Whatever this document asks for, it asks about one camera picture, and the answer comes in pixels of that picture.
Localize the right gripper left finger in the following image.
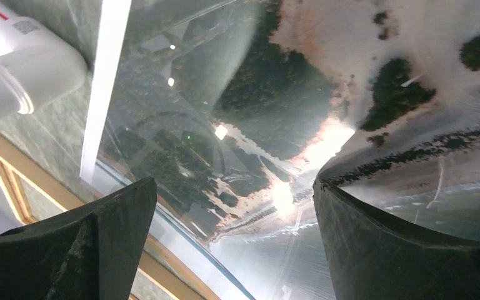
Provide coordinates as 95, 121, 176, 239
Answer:
0, 177, 157, 299

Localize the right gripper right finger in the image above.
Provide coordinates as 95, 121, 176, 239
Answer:
312, 178, 480, 299

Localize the glossy landscape photo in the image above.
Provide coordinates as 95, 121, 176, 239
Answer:
79, 1, 480, 299

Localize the wooden picture frame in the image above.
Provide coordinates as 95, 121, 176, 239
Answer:
0, 135, 85, 224

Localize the brown backing board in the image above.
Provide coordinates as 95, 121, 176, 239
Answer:
137, 234, 219, 299

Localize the white PVC pipe stand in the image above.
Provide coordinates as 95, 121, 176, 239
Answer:
0, 3, 88, 119

